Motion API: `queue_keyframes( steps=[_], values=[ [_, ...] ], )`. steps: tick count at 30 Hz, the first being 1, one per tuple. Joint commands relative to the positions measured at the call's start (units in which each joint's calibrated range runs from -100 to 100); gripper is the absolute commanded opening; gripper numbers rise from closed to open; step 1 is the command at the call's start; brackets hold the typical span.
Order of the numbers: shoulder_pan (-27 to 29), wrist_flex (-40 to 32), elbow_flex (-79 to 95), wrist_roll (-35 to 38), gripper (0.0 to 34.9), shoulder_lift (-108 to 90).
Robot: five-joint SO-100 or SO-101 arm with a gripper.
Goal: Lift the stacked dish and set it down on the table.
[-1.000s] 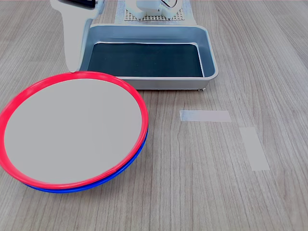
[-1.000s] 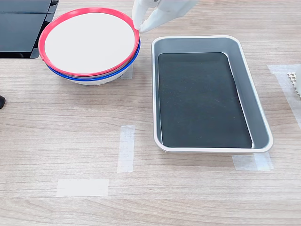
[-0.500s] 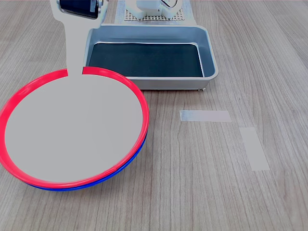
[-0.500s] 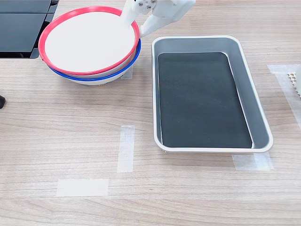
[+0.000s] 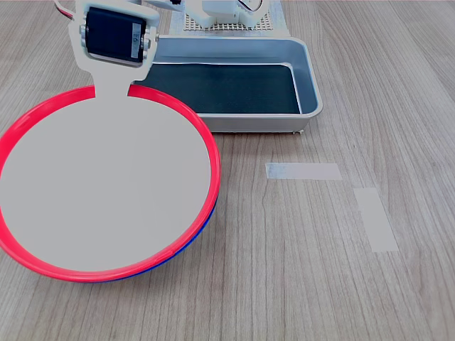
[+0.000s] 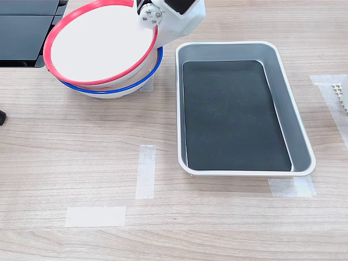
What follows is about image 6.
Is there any white plate red rim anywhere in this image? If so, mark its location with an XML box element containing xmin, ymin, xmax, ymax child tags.
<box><xmin>43</xmin><ymin>0</ymin><xmax>159</xmax><ymax>90</ymax></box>

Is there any white plate blue rim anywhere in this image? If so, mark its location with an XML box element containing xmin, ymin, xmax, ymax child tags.
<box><xmin>58</xmin><ymin>46</ymin><xmax>164</xmax><ymax>100</ymax></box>

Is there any black mat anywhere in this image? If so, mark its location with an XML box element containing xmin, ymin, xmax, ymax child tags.
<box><xmin>182</xmin><ymin>60</ymin><xmax>293</xmax><ymax>172</ymax></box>

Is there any black flat device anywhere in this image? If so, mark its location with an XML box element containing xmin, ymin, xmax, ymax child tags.
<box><xmin>0</xmin><ymin>0</ymin><xmax>69</xmax><ymax>69</ymax></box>

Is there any long clear tape strip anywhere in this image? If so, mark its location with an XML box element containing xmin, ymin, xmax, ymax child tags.
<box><xmin>308</xmin><ymin>74</ymin><xmax>348</xmax><ymax>150</ymax></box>
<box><xmin>135</xmin><ymin>145</ymin><xmax>157</xmax><ymax>200</ymax></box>

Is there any steel tray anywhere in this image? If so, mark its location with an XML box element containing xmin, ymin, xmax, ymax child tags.
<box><xmin>175</xmin><ymin>40</ymin><xmax>317</xmax><ymax>177</ymax></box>

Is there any pale perforated plate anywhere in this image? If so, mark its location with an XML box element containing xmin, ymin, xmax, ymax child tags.
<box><xmin>331</xmin><ymin>83</ymin><xmax>348</xmax><ymax>114</ymax></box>

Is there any wide clear tape patch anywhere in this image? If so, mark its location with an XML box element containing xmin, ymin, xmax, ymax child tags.
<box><xmin>65</xmin><ymin>206</ymin><xmax>127</xmax><ymax>228</ymax></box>

